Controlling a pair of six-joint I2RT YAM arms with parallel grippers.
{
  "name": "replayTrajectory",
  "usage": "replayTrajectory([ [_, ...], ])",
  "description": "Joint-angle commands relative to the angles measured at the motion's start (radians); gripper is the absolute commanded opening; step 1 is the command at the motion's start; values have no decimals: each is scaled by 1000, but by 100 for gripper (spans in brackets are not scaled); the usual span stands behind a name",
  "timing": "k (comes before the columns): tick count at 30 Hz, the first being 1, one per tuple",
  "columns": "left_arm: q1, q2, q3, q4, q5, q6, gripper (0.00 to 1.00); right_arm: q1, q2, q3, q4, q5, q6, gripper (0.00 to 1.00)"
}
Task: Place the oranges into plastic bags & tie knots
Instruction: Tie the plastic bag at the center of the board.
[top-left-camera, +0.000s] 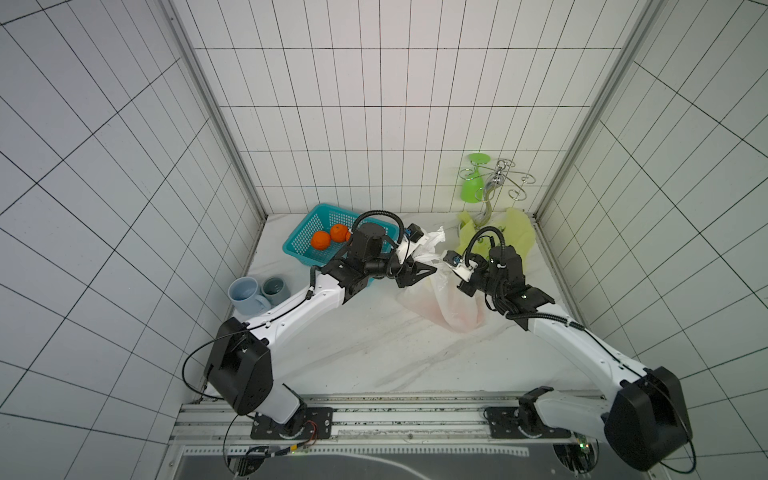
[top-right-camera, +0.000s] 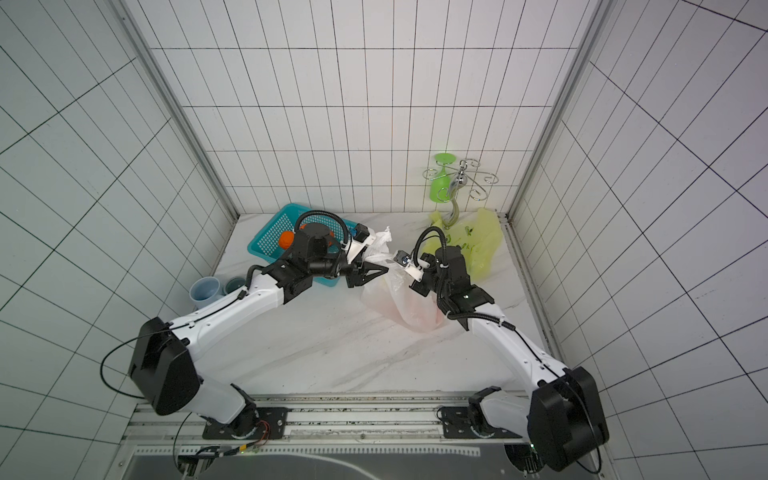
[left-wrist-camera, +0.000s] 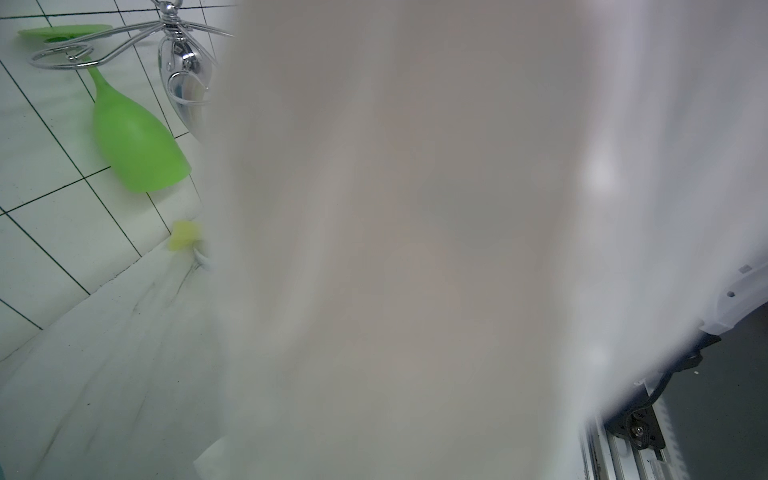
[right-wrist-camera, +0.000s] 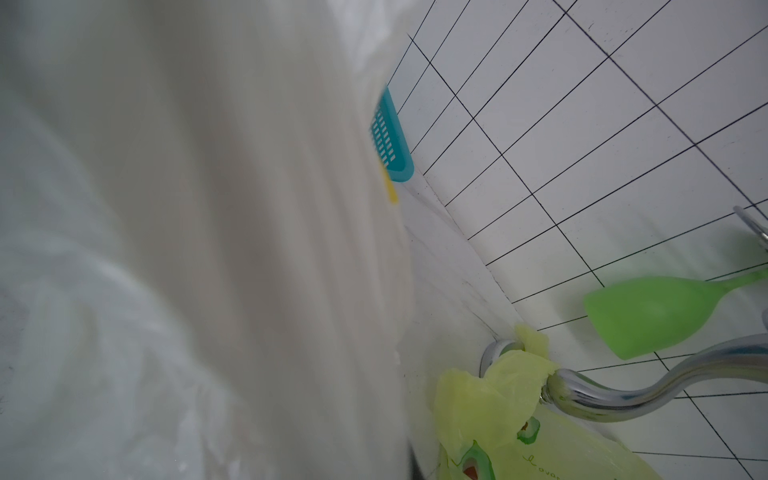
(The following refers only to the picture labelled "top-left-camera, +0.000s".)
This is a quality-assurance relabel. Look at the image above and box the teal plastic basket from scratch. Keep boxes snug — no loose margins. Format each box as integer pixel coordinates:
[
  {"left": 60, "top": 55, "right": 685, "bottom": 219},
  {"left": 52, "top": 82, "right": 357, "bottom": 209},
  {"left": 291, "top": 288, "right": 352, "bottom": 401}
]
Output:
[{"left": 283, "top": 203, "right": 400, "bottom": 267}]

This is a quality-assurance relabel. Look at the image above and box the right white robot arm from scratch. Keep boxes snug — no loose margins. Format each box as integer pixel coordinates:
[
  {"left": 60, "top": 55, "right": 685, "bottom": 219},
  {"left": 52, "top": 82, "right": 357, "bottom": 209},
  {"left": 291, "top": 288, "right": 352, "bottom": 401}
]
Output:
[{"left": 444, "top": 246, "right": 693, "bottom": 471}]

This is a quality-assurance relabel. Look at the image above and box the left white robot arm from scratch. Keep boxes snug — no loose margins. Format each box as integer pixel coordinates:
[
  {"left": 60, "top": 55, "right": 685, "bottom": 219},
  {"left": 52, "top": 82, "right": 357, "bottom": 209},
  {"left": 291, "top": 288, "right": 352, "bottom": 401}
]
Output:
[{"left": 204, "top": 221, "right": 445, "bottom": 438}]

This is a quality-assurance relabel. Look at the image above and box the dark teal cup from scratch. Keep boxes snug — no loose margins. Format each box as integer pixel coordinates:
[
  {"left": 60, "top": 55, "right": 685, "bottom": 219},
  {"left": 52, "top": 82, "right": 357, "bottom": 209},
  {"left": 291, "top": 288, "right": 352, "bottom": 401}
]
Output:
[{"left": 261, "top": 276, "right": 291, "bottom": 307}]

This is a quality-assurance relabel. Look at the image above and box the green plastic bag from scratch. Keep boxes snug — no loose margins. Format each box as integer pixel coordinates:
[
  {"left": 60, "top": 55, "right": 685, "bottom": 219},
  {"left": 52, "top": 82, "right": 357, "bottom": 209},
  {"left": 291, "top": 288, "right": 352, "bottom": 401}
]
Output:
[{"left": 456, "top": 208, "right": 536, "bottom": 261}]

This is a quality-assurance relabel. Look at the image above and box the orange one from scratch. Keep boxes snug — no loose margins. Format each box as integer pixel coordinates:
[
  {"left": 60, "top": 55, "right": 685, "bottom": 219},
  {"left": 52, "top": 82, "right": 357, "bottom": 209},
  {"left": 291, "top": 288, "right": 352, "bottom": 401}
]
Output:
[{"left": 310, "top": 231, "right": 332, "bottom": 251}]

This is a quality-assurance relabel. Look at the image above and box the aluminium mounting rail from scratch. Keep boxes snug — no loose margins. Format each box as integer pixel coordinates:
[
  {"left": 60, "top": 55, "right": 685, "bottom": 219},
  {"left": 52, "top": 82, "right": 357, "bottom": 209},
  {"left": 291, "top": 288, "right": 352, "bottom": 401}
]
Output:
[{"left": 170, "top": 392, "right": 612, "bottom": 461}]

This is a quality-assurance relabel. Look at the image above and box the orange two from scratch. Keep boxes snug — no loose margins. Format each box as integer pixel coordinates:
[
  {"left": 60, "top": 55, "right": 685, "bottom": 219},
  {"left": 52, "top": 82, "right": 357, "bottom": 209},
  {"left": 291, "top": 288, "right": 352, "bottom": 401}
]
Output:
[{"left": 329, "top": 224, "right": 351, "bottom": 243}]

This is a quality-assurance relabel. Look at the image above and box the light blue cup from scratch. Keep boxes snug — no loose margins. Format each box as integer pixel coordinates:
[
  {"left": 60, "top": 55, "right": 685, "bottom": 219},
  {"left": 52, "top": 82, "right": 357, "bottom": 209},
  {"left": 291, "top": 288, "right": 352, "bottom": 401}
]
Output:
[{"left": 228, "top": 277, "right": 272, "bottom": 317}]

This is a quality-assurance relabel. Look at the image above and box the green plastic wine glass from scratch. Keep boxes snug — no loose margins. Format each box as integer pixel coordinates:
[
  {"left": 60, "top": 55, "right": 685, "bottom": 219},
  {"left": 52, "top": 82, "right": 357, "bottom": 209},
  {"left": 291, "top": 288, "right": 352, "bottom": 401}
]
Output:
[{"left": 459, "top": 152, "right": 490, "bottom": 204}]

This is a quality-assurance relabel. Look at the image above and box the white printed plastic bag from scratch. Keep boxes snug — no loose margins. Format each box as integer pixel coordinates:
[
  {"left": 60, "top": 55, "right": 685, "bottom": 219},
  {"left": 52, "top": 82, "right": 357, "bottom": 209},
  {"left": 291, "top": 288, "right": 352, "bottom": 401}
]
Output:
[{"left": 396, "top": 226, "right": 486, "bottom": 333}]

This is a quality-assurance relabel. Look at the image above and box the chrome glass holder stand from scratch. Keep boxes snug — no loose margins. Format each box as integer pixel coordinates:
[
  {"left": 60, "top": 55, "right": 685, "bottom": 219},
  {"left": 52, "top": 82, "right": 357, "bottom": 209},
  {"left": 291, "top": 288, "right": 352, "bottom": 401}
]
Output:
[{"left": 471, "top": 159, "right": 536, "bottom": 227}]

